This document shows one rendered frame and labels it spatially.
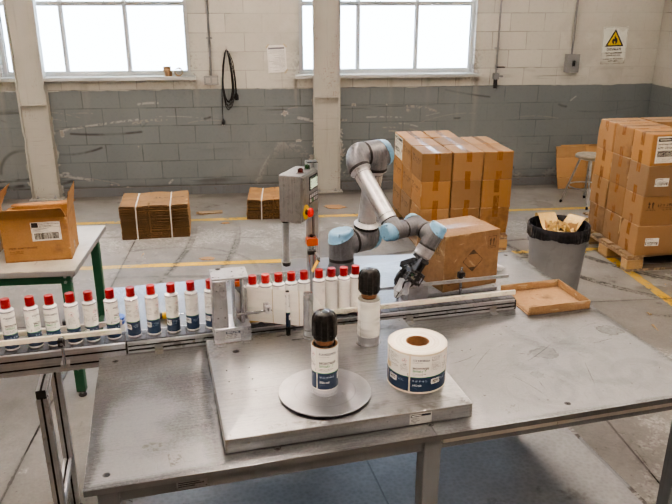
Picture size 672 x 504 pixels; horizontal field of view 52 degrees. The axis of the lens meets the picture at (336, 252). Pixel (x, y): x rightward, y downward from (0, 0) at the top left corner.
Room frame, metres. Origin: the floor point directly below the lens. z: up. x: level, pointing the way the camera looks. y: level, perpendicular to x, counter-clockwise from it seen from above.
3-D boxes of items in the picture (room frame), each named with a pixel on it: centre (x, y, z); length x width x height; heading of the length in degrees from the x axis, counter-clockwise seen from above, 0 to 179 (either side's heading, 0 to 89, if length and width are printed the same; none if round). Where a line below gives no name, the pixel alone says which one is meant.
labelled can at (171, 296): (2.47, 0.64, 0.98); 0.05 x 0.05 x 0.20
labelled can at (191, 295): (2.49, 0.57, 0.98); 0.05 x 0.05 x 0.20
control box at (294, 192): (2.68, 0.15, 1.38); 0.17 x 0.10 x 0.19; 160
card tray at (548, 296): (2.88, -0.94, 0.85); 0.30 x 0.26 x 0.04; 105
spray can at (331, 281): (2.63, 0.02, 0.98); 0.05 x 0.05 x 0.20
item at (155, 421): (2.57, -0.13, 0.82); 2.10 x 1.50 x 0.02; 105
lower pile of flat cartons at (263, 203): (7.11, 0.62, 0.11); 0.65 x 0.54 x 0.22; 93
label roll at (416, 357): (2.10, -0.28, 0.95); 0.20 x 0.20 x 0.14
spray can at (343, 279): (2.64, -0.03, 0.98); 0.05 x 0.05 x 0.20
